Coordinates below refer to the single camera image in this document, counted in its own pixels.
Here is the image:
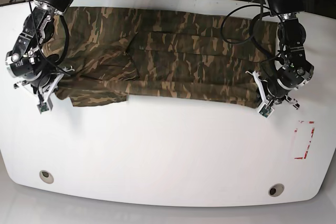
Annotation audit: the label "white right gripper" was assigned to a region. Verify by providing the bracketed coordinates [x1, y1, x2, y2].
[13, 65, 74, 111]

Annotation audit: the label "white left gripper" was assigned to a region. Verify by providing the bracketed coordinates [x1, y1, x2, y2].
[245, 71, 300, 112]

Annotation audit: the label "camouflage t-shirt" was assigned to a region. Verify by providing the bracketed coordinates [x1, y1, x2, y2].
[43, 7, 271, 108]

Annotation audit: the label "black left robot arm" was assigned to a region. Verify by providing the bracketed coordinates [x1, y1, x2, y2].
[249, 0, 314, 118]

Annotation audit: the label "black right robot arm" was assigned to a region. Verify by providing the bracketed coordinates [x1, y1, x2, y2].
[5, 0, 73, 113]

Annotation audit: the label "red tape rectangle marking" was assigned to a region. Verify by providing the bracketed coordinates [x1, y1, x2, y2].
[292, 121, 316, 160]

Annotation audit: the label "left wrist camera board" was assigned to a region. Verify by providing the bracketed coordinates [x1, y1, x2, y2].
[258, 104, 274, 118]

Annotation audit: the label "black loop cable left arm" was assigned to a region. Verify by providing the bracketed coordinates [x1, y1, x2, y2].
[219, 5, 274, 45]

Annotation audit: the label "left table cable grommet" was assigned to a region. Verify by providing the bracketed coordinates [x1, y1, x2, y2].
[39, 170, 54, 184]

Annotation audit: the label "table cable grommet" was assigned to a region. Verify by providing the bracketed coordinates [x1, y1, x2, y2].
[39, 170, 54, 184]
[268, 184, 285, 197]

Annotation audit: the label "right table cable grommet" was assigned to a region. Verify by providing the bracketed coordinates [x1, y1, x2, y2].
[268, 184, 285, 197]

